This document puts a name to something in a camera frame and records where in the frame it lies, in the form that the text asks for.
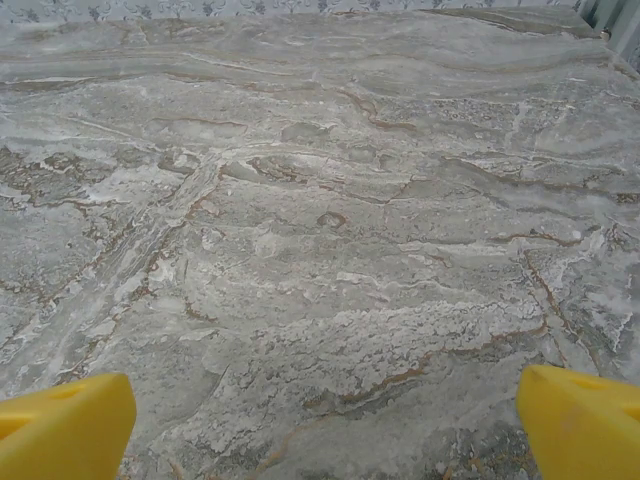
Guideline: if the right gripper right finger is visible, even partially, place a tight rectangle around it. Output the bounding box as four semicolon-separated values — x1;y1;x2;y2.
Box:
516;364;640;480

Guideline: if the aluminium frame post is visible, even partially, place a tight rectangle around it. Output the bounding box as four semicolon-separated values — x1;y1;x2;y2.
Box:
582;0;640;59

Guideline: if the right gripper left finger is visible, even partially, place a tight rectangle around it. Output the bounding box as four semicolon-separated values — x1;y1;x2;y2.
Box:
0;372;137;480

